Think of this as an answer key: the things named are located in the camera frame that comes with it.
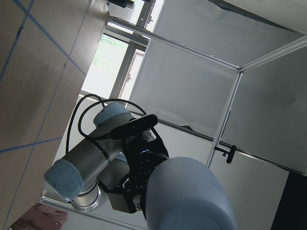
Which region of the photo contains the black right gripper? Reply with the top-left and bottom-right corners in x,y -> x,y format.
99,130 -> 169,213

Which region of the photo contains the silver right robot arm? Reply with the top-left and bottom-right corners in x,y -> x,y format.
44,102 -> 169,213

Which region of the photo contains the black clamp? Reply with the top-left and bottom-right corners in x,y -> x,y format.
214,145 -> 237,164

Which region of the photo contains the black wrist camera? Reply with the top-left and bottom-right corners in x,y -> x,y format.
110,114 -> 158,140

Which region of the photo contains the black camera cable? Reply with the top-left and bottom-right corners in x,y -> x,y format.
65,93 -> 147,154

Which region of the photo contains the aluminium frame post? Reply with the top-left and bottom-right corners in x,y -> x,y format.
108,16 -> 307,167

